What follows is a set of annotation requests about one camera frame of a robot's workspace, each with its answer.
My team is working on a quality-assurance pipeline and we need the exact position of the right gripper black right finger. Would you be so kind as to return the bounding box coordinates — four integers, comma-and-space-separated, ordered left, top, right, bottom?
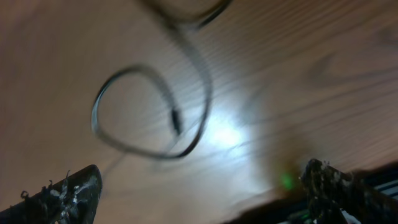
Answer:
300, 159, 397, 223

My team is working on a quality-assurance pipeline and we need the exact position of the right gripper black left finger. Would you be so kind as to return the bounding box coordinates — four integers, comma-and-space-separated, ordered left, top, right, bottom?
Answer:
1, 164, 103, 224

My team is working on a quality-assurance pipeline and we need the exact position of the black usb cable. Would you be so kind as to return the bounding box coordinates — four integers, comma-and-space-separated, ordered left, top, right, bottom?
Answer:
90, 0, 234, 161

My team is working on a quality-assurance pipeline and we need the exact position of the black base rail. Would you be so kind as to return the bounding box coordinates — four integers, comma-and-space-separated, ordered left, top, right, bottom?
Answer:
229, 159, 397, 223

